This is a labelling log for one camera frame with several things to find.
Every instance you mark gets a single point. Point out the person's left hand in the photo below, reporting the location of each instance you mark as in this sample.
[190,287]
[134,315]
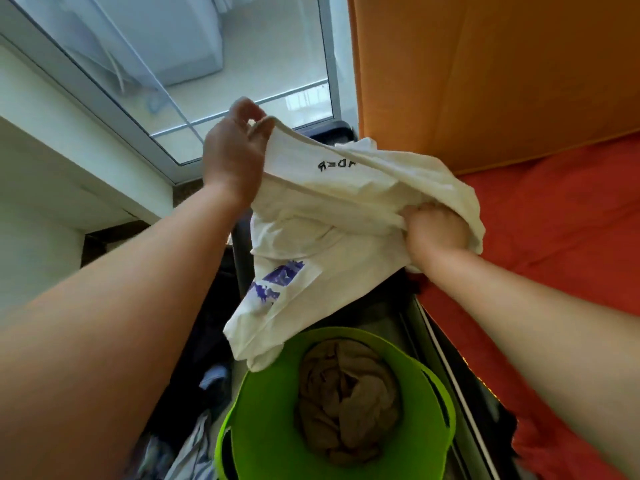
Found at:
[231,157]

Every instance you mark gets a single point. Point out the person's right hand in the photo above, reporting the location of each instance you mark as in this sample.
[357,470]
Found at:
[436,234]

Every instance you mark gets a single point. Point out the person's right fingers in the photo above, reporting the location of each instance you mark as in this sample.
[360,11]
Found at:
[417,214]

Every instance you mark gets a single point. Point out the person's left thumb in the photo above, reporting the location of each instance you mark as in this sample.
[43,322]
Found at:
[261,137]

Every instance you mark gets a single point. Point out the white printed t-shirt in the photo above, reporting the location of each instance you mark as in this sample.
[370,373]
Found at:
[330,229]

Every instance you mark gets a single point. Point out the person's left forearm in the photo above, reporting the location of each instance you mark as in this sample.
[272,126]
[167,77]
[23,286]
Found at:
[112,319]

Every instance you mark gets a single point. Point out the person's right forearm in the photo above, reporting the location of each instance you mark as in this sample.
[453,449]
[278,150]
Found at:
[540,339]

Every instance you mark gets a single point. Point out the glass sliding door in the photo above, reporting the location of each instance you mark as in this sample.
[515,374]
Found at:
[190,69]

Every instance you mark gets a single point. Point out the red bed sheet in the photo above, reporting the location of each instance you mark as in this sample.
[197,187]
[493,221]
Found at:
[545,254]

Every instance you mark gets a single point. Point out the white washing machine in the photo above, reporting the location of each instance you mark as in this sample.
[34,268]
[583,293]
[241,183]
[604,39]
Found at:
[165,37]

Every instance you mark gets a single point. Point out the orange headboard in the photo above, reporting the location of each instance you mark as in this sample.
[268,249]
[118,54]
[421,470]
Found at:
[495,69]

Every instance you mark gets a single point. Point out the brown crumpled cloth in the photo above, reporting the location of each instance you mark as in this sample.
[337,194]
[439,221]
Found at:
[347,399]

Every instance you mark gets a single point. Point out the pile of dark clothes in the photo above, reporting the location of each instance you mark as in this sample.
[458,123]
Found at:
[200,374]

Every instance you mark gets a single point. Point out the green plastic laundry basket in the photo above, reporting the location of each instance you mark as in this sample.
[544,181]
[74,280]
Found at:
[280,424]

